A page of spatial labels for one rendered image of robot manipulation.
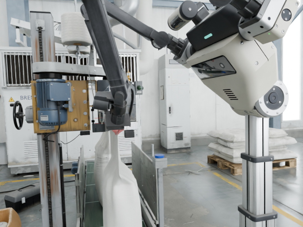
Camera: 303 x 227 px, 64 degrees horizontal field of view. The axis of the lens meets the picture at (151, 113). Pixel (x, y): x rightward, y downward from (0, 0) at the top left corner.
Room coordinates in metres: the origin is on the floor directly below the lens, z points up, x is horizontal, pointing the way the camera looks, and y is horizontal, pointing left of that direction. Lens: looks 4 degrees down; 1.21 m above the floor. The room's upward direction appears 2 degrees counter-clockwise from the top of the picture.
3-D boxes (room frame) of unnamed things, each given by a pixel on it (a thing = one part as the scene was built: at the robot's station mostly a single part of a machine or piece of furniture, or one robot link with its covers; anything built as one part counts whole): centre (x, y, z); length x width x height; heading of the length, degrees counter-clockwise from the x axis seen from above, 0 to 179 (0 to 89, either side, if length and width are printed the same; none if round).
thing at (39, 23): (1.48, 0.65, 1.68); 0.05 x 0.03 x 0.06; 104
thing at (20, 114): (1.48, 0.82, 1.13); 0.18 x 0.11 x 0.18; 14
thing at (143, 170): (2.19, 0.10, 0.53); 1.05 x 0.02 x 0.41; 14
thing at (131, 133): (1.59, 0.14, 0.98); 0.09 x 0.05 x 0.05; 104
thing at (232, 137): (3.88, -1.47, 0.56); 0.66 x 0.42 x 0.15; 104
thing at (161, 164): (1.51, -0.04, 0.81); 0.08 x 0.08 x 0.06; 14
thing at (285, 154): (4.05, -2.06, 0.20); 0.67 x 0.43 x 0.15; 104
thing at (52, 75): (1.33, 0.54, 1.35); 0.12 x 0.12 x 0.04
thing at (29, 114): (1.50, 0.75, 1.14); 0.11 x 0.06 x 0.11; 14
